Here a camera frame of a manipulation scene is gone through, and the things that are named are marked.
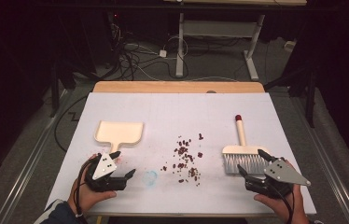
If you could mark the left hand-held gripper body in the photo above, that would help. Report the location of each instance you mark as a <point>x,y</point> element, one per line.
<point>104,165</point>

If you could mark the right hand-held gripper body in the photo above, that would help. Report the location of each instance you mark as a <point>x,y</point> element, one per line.
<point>283,173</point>

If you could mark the cream plastic dustpan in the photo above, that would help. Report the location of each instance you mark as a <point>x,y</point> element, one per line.
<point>119,132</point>

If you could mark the cream brush with grey bristles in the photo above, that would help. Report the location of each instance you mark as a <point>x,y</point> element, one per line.
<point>241,133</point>

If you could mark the red beans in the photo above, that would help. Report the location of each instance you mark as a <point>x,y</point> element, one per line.
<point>182,151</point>

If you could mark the person's right hand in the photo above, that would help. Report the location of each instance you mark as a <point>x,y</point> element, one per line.
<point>283,210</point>

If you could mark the person's left hand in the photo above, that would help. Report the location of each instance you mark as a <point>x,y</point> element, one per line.
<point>85,197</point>

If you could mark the white table mat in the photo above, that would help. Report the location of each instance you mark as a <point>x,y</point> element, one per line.
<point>169,115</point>

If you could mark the black metal stand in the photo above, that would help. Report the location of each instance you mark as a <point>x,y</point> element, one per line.
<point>54,93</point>
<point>310,99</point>

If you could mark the grey round table grommet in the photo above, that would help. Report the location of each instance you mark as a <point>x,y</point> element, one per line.
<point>211,91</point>

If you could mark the wooden table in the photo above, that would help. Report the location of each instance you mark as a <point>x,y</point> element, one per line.
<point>178,87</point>

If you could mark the white power adapter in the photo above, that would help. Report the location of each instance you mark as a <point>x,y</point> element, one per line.
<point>162,53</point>

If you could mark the white power strip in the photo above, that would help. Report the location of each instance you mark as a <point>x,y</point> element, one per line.
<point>289,45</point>

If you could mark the metal floor rail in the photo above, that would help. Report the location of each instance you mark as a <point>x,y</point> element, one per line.
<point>331,174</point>
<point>29,168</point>

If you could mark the white metal frame desk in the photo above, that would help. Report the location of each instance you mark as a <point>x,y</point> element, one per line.
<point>180,46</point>

